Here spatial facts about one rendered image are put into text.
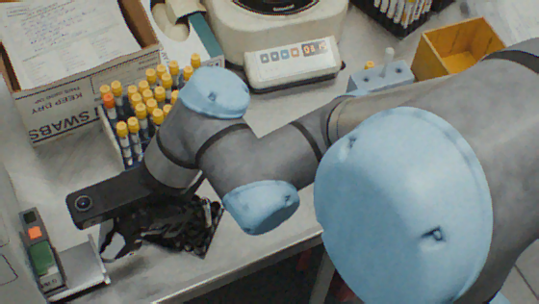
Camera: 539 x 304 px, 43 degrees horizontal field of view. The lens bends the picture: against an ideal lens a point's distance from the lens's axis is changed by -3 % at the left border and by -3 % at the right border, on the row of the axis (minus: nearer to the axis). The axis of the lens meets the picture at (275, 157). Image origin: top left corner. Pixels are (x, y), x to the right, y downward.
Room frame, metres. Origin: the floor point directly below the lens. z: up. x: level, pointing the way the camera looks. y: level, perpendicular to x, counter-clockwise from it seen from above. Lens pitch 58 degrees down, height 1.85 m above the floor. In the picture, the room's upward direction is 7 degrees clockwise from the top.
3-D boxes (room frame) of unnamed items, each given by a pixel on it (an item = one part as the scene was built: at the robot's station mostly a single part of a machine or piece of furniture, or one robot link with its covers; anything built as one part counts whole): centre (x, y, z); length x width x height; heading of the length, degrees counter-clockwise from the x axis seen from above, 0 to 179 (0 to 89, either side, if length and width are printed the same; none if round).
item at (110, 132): (0.64, 0.18, 0.91); 0.20 x 0.10 x 0.07; 122
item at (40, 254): (0.34, 0.30, 0.98); 0.05 x 0.04 x 0.01; 32
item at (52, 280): (0.34, 0.30, 0.95); 0.05 x 0.04 x 0.06; 32
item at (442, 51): (0.81, -0.31, 0.93); 0.13 x 0.13 x 0.10; 28
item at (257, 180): (0.41, 0.01, 1.16); 0.11 x 0.11 x 0.08; 39
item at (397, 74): (0.73, -0.16, 0.92); 0.10 x 0.07 x 0.10; 117
